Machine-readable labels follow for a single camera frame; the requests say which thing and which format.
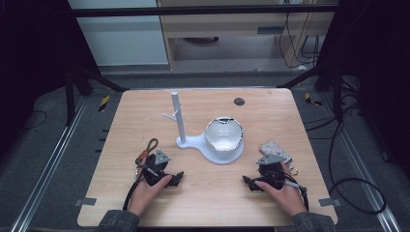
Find yellow black striped tape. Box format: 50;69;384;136
98;94;111;113
304;92;324;107

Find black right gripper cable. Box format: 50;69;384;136
283;175;310;213

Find black floor cable loop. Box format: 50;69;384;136
304;93;388;216

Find black hanging cables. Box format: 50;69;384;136
278;12;322;70

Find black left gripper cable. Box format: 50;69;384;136
122;164;161;212

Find aluminium floor rail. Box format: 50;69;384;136
321;92;403;232
10;96;89;232

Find white cabinet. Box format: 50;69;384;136
67;0;170;68

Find light wooden desk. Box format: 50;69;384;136
156;0;340;72

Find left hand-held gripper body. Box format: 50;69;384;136
138;148;175;188

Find green loop keychain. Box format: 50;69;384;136
134;137;160;166

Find dark curtain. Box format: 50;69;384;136
0;0;100;159
317;0;410;180

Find black horizontal frame bar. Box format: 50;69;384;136
68;4;340;18

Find grey tape piece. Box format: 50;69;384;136
73;196;98;208
318;197;342;208

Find quilted grey pouch keychain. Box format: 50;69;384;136
258;139;300;177

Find thin black floor cable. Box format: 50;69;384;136
19;109;48;132

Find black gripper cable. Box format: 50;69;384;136
283;175;310;213
122;164;161;212

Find white pole stand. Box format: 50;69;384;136
161;91;246;166

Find person's right hand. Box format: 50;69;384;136
253;161;308;218

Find person's left hand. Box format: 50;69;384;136
127;174;174;218

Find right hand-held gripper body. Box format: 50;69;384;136
255;153;287;191

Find black metal stand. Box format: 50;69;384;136
63;62;131;128
276;60;345;124

